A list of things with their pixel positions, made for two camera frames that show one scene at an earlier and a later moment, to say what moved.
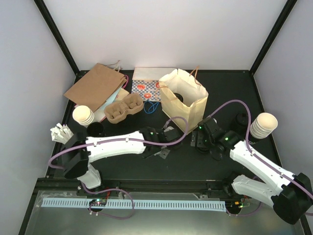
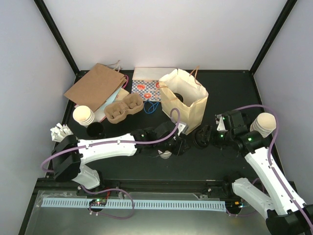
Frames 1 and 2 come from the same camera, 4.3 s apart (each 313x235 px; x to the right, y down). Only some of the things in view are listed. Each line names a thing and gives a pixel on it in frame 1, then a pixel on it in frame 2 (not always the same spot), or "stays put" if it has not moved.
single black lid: [180, 97] stays put
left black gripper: [164, 153] to [178, 150]
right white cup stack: [263, 125] stays put
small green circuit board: [98, 201] stays put
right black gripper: [199, 142] to [212, 140]
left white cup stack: [83, 114] stays put
